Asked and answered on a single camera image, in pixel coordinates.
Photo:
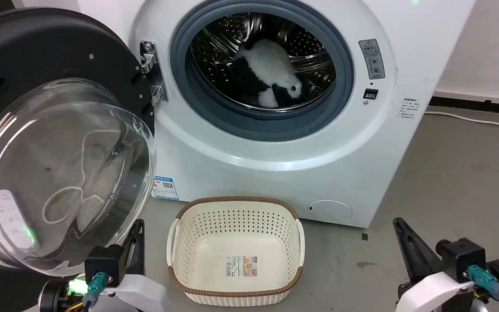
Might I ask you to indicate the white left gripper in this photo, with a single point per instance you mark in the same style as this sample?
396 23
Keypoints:
139 292

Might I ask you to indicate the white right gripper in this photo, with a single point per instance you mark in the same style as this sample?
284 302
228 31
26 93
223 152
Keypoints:
433 292

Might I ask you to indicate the black washer door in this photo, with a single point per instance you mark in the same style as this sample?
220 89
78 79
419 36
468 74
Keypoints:
37 143

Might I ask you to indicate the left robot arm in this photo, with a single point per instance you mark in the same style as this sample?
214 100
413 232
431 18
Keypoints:
56 297

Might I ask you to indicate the white front-load washing machine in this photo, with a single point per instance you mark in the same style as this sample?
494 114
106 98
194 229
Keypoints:
241 173

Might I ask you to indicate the chrome door hinge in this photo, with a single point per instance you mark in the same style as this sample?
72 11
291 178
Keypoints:
150 69

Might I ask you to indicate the blue QR code sticker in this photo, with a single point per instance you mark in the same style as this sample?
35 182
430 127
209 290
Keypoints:
165 187

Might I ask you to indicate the round drain filter cover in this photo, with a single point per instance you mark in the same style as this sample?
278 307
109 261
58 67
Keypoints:
330 211

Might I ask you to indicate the cream perforated laundry basket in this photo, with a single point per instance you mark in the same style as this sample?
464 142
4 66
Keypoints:
236 247

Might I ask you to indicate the black baseboard strip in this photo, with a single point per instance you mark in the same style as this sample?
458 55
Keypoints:
479 105

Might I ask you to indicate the grey warning label sticker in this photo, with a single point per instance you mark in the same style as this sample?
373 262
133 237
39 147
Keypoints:
371 58

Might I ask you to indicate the black and white panda plush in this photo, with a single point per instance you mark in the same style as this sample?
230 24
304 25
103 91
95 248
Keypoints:
267 73

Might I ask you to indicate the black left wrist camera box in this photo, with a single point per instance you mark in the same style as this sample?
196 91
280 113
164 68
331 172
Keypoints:
104 265

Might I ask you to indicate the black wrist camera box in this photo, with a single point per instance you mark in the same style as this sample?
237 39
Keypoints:
461 258
104 265

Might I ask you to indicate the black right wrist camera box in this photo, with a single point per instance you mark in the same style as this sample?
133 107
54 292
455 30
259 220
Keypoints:
461 258

